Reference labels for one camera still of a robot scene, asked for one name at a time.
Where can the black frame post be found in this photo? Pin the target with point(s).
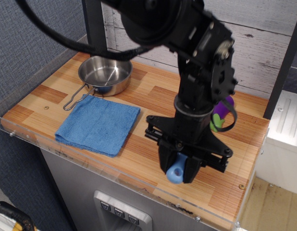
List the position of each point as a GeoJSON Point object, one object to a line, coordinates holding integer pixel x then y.
{"type": "Point", "coordinates": [94, 24]}
{"type": "Point", "coordinates": [282, 75]}

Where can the blue folded cloth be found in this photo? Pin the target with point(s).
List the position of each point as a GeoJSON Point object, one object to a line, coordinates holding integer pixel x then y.
{"type": "Point", "coordinates": [98, 125]}

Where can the steel pot with wire handle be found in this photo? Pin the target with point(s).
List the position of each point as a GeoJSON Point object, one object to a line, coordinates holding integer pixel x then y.
{"type": "Point", "coordinates": [101, 77]}

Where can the clear acrylic table guard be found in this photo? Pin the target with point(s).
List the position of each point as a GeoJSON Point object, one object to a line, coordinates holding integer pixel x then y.
{"type": "Point", "coordinates": [213, 197]}

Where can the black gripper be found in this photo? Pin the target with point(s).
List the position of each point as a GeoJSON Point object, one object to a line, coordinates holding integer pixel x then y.
{"type": "Point", "coordinates": [190, 136]}

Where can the grey cabinet with dispenser panel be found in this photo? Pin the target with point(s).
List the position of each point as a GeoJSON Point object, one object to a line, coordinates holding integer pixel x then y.
{"type": "Point", "coordinates": [101, 198]}

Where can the white ribbed box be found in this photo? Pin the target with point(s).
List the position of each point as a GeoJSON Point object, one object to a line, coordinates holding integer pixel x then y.
{"type": "Point", "coordinates": [277, 161]}

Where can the blue spoon with grey bowl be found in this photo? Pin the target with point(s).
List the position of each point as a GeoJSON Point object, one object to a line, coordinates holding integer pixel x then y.
{"type": "Point", "coordinates": [175, 174]}

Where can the purple toy eggplant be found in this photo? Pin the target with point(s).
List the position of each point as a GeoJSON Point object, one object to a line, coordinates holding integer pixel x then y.
{"type": "Point", "coordinates": [221, 110]}

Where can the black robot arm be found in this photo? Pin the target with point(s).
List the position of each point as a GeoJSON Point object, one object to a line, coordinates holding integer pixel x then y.
{"type": "Point", "coordinates": [204, 47]}

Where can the black left frame post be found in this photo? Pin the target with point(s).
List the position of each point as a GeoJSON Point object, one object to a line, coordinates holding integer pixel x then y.
{"type": "Point", "coordinates": [94, 24]}

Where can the black and yellow object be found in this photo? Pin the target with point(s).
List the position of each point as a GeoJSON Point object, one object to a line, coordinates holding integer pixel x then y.
{"type": "Point", "coordinates": [13, 219]}

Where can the black right frame post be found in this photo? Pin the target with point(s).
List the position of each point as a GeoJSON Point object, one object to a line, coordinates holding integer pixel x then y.
{"type": "Point", "coordinates": [282, 75]}

